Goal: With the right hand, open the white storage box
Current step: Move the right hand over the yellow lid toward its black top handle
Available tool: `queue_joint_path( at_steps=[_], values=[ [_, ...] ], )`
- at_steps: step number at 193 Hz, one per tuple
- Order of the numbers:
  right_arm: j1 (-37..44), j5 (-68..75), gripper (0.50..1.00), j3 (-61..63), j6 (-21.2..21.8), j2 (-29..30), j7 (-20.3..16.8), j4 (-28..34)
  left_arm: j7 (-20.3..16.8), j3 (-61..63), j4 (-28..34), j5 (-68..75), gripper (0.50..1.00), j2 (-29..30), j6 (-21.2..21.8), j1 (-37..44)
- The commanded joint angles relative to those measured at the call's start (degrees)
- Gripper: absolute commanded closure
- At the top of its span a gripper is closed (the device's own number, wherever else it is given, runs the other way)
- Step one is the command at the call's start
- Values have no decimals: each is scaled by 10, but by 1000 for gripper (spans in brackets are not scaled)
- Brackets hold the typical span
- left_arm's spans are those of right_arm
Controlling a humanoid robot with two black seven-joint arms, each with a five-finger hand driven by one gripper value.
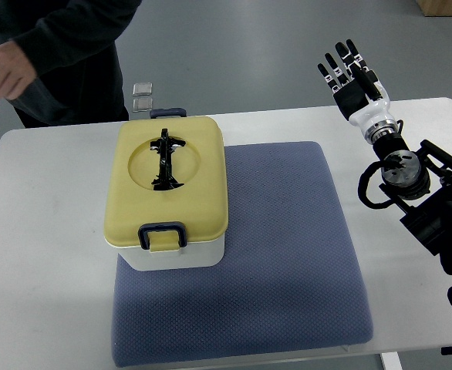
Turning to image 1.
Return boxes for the person's bare hand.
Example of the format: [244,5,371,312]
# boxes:
[0,41,37,100]

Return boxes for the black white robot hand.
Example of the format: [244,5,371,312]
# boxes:
[318,39,399,142]

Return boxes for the yellow box lid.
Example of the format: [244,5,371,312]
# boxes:
[103,116,228,251]

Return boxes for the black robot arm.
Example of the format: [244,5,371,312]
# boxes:
[357,120,452,275]

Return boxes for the cardboard box corner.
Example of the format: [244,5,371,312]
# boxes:
[416,0,452,17]

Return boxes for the white storage box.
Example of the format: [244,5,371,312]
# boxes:
[113,235,224,271]

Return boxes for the person in dark clothes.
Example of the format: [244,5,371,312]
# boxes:
[0,0,141,128]

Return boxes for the upper metal floor plate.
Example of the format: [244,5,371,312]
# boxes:
[133,82,153,96]

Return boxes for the blue padded mat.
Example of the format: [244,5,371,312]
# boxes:
[112,141,373,367]

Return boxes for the white table leg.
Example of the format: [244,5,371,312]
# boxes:
[380,352,403,370]

